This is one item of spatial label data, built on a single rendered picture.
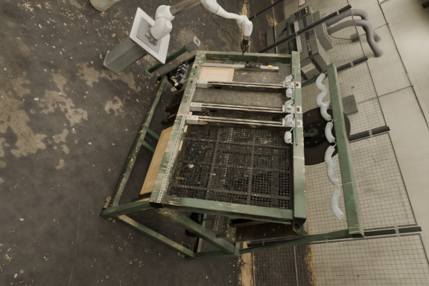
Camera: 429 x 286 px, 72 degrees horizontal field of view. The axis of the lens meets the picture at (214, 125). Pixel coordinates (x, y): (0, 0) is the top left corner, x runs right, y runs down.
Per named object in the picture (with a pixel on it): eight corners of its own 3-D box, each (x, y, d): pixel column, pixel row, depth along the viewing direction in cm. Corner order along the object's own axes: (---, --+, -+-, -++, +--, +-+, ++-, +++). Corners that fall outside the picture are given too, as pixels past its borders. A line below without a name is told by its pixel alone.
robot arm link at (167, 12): (151, 20, 332) (152, 6, 342) (161, 29, 345) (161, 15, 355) (211, -9, 299) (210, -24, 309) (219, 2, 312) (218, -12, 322)
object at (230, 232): (230, 176, 339) (299, 158, 292) (237, 182, 347) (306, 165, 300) (221, 237, 294) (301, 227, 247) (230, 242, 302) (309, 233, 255)
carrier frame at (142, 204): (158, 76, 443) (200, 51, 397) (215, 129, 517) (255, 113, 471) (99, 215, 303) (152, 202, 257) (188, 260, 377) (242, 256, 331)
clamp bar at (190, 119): (188, 117, 324) (185, 102, 306) (300, 126, 306) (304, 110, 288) (186, 124, 317) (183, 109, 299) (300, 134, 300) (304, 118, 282)
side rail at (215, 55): (207, 57, 403) (206, 50, 395) (290, 61, 387) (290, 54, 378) (206, 60, 399) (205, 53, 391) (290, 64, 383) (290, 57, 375)
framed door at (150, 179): (163, 131, 378) (162, 130, 377) (195, 117, 348) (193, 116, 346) (141, 195, 321) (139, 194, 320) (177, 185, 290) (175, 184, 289)
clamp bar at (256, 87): (198, 83, 360) (196, 67, 342) (299, 89, 343) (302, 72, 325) (196, 88, 354) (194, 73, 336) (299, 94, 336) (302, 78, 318)
